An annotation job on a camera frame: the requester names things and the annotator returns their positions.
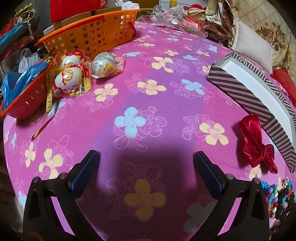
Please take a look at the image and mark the clear plastic bags with packets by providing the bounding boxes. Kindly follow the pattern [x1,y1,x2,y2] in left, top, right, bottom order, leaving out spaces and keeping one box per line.
[150,5,208,37]

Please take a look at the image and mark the beige floral quilt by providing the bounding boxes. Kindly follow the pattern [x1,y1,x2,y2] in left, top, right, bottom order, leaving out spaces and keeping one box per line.
[243,0,296,70]

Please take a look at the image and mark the red plush toy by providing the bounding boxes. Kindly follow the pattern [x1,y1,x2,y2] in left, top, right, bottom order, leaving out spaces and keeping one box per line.
[184,3,207,16]

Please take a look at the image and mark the red box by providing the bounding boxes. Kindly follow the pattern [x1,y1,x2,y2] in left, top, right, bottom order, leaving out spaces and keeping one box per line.
[50,0,108,24]

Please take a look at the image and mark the striped white box lid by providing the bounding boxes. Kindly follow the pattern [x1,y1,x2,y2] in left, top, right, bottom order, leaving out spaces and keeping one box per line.
[207,52,296,173]

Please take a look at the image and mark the pile of colourful jewelry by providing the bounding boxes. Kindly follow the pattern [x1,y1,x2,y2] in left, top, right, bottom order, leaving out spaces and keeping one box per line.
[260,177,296,220]

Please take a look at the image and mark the pile of mixed cloths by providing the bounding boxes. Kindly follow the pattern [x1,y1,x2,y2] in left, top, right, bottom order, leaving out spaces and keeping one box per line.
[0,2,44,61]

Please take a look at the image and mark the pink floral bedsheet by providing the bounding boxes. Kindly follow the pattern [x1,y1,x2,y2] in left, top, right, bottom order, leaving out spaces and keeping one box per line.
[3,21,296,241]

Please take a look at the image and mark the yellow measuring tape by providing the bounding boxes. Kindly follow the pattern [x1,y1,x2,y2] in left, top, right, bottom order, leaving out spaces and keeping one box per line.
[31,54,60,142]

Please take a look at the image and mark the grey plastic bag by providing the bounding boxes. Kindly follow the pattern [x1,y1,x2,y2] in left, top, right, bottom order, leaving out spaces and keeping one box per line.
[18,47,40,72]

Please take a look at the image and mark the white plastic bag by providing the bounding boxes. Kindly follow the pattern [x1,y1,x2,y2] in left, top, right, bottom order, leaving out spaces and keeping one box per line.
[114,0,132,10]

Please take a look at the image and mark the small packaged egg red wrapper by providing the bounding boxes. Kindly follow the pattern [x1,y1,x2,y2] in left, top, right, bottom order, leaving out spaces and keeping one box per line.
[59,50,85,69]

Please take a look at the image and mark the white pillow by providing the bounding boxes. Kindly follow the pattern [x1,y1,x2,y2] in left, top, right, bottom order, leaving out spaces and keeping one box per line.
[231,20,274,67]

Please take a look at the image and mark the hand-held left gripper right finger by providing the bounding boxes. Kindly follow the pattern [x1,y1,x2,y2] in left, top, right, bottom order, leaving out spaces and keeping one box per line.
[193,151,271,241]

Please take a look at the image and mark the red plastic basket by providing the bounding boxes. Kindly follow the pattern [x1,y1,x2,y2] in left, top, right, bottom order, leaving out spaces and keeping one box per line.
[0,54,55,120]

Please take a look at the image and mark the orange plastic basket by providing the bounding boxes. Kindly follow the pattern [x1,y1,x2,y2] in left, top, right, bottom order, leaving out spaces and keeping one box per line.
[35,9,141,61]

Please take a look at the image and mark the red satin bow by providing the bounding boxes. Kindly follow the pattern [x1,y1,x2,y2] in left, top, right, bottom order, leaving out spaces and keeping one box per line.
[238,114,278,175]

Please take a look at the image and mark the brown patterned cloth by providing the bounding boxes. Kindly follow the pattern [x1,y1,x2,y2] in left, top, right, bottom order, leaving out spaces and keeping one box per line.
[203,0,238,47]

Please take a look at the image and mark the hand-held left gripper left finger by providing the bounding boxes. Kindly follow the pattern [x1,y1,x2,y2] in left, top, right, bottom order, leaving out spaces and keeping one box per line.
[22,150,101,241]

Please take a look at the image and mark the large packaged egg red wrapper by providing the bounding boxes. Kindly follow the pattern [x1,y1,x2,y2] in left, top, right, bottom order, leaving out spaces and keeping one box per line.
[52,66,93,99]

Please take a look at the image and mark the packaged egg with grey print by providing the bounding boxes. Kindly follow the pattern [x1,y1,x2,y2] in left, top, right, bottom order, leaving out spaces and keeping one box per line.
[89,52,126,79]

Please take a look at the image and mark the blue plastic bag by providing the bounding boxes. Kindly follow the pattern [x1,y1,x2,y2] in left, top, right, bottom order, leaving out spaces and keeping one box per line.
[1,61,48,110]

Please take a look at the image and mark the red cushion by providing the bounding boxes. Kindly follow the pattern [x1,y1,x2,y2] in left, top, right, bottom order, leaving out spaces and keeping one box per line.
[270,68,296,107]

